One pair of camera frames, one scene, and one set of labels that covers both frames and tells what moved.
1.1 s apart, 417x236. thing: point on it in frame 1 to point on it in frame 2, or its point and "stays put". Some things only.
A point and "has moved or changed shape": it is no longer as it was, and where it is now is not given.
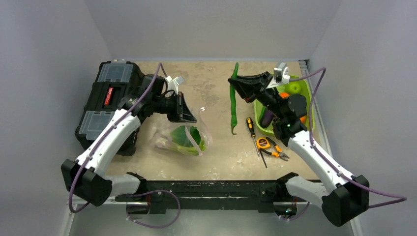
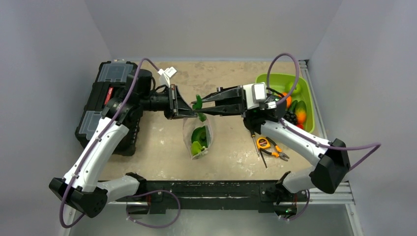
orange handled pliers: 277,154 stays put
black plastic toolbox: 113,80 stays put
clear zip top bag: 193,138 has moved or changed shape
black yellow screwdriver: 250,125 stays put
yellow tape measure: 262,142 stays put
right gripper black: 255,88 to 243,103
